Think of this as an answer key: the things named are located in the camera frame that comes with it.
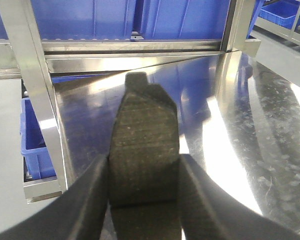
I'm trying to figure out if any blue plastic bin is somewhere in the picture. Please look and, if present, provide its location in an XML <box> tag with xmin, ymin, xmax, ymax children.
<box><xmin>0</xmin><ymin>0</ymin><xmax>138</xmax><ymax>41</ymax></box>
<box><xmin>133</xmin><ymin>0</ymin><xmax>239</xmax><ymax>40</ymax></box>

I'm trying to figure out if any blue plastic bin right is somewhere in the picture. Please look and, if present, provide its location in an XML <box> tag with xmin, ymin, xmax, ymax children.
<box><xmin>133</xmin><ymin>0</ymin><xmax>239</xmax><ymax>40</ymax></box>

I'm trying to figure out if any dark brake pad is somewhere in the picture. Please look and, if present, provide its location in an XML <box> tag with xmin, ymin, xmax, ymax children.
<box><xmin>108</xmin><ymin>72</ymin><xmax>182</xmax><ymax>240</ymax></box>

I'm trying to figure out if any stainless steel rack frame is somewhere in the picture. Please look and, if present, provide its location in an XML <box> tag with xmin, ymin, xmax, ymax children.
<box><xmin>0</xmin><ymin>0</ymin><xmax>256</xmax><ymax>203</ymax></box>

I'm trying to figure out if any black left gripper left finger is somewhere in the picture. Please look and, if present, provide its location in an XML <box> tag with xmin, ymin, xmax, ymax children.
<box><xmin>0</xmin><ymin>157</ymin><xmax>108</xmax><ymax>240</ymax></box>

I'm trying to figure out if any blue bin lower shelf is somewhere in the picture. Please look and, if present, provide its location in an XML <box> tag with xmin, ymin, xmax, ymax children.
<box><xmin>20</xmin><ymin>97</ymin><xmax>56</xmax><ymax>180</ymax></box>

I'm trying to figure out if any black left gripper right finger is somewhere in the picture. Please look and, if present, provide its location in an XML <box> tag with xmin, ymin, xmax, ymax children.
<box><xmin>178</xmin><ymin>154</ymin><xmax>300</xmax><ymax>240</ymax></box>

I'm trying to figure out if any blue bins background rack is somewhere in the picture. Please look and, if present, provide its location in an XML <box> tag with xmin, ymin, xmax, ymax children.
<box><xmin>254</xmin><ymin>0</ymin><xmax>300</xmax><ymax>46</ymax></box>

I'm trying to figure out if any blue plastic bin left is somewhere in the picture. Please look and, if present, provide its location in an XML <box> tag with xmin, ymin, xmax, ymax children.
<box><xmin>0</xmin><ymin>0</ymin><xmax>138</xmax><ymax>41</ymax></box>

